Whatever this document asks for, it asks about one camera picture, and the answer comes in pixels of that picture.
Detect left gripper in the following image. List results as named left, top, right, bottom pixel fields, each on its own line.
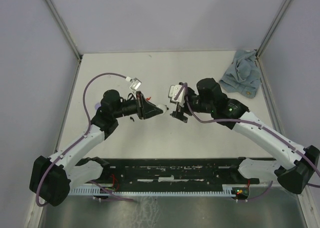
left=113, top=91, right=163, bottom=120

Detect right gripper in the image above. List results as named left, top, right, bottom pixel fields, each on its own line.
left=170, top=88, right=214, bottom=123

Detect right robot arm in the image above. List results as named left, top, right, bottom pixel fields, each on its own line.
left=168, top=78, right=320, bottom=194

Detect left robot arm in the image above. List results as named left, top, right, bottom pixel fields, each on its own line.
left=29, top=90, right=168, bottom=207

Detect blue denim cloth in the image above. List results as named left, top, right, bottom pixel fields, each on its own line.
left=218, top=50, right=261, bottom=99

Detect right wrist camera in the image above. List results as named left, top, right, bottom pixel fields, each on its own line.
left=168, top=83, right=188, bottom=107

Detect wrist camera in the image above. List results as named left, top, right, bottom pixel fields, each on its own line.
left=168, top=83, right=188, bottom=107
left=129, top=78, right=142, bottom=95

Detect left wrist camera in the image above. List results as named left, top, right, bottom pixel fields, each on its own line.
left=129, top=78, right=142, bottom=95

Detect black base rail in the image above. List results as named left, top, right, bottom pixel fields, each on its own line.
left=82, top=157, right=261, bottom=192

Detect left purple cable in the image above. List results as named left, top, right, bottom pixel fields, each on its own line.
left=35, top=72, right=133, bottom=207

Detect white cable duct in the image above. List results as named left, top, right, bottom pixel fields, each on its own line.
left=69, top=184, right=236, bottom=197

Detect left aluminium frame post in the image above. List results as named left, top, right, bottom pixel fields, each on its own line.
left=37, top=0, right=83, bottom=62

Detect aluminium frame post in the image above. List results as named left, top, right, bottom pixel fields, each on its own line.
left=37, top=0, right=83, bottom=62
left=256, top=0, right=294, bottom=59

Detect right aluminium frame post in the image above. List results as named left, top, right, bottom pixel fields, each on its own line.
left=256, top=0, right=294, bottom=59

